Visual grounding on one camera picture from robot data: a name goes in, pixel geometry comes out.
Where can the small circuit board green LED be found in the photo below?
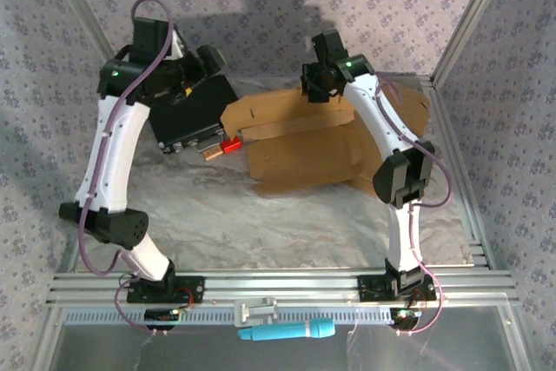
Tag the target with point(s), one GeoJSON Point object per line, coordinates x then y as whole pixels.
{"type": "Point", "coordinates": [160, 315]}
{"type": "Point", "coordinates": [406, 316]}

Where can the light blue marker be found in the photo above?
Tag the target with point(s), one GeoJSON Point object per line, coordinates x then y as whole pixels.
{"type": "Point", "coordinates": [282, 331]}

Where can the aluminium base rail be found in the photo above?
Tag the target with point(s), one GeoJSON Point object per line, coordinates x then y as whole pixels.
{"type": "Point", "coordinates": [282, 286]}

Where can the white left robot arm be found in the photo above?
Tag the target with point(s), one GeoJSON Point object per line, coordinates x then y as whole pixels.
{"type": "Point", "coordinates": [117, 149]}

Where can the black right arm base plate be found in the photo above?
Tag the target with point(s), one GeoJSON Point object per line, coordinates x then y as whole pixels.
{"type": "Point", "coordinates": [369, 288]}

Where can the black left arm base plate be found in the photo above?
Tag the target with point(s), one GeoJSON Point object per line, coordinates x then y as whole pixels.
{"type": "Point", "coordinates": [195, 288]}

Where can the aluminium table side rail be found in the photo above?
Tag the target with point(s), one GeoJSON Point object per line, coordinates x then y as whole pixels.
{"type": "Point", "coordinates": [70, 260]}
{"type": "Point", "coordinates": [472, 223]}

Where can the grey metal clamp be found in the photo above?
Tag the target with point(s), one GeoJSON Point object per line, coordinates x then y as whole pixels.
{"type": "Point", "coordinates": [256, 312]}

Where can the black hard case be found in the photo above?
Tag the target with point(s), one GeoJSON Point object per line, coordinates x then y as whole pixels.
{"type": "Point", "coordinates": [195, 114]}

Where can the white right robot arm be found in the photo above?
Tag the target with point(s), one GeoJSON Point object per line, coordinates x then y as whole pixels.
{"type": "Point", "coordinates": [382, 114]}

